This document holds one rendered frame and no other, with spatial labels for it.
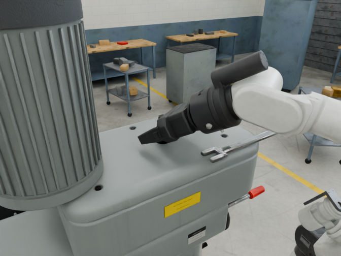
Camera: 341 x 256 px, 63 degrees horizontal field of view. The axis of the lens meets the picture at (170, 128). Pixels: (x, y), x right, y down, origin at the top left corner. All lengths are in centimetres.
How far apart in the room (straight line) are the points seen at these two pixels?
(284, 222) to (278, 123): 283
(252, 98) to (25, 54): 33
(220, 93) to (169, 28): 778
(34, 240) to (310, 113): 56
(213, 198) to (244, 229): 244
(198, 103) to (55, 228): 39
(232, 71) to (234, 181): 27
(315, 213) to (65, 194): 68
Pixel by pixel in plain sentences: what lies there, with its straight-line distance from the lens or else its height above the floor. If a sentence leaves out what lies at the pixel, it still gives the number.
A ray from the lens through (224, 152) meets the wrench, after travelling 60.
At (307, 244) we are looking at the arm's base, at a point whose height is 143.
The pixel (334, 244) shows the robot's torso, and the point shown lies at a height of 157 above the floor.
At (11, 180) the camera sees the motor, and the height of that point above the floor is 195.
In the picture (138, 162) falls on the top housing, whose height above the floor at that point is 189.
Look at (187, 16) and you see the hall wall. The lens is 857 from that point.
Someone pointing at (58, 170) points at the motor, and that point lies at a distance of 47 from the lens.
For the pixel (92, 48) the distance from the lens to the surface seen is 683.
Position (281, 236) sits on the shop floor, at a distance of 314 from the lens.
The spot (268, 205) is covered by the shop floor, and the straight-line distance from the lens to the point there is 342.
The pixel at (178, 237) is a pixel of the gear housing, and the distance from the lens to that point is 68.
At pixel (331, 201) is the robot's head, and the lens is 90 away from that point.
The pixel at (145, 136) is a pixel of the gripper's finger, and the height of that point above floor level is 192.
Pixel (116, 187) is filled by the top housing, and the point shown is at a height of 189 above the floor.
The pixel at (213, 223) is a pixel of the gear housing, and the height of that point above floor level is 169.
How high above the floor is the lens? 222
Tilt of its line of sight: 28 degrees down
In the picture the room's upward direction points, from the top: straight up
